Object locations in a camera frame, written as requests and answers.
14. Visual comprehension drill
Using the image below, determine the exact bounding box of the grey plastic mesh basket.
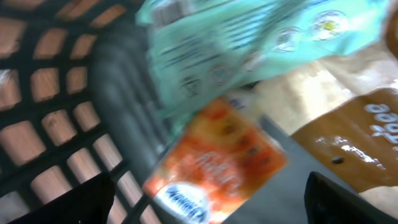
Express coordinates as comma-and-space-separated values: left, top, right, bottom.
0, 0, 398, 224

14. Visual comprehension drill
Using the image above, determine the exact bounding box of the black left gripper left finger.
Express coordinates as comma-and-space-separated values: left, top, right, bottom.
10, 172, 116, 224

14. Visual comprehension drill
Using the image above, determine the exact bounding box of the orange Kleenex tissue pack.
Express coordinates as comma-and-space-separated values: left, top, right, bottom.
143, 98, 287, 223

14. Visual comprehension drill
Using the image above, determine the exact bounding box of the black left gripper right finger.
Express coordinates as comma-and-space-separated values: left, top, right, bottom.
304, 172, 397, 224

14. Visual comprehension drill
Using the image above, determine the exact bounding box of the brown paper bread bag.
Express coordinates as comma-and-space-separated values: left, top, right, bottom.
255, 1, 397, 217

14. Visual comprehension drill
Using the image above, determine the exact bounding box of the mint wet wipes pack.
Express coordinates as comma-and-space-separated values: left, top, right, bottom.
136, 0, 391, 119

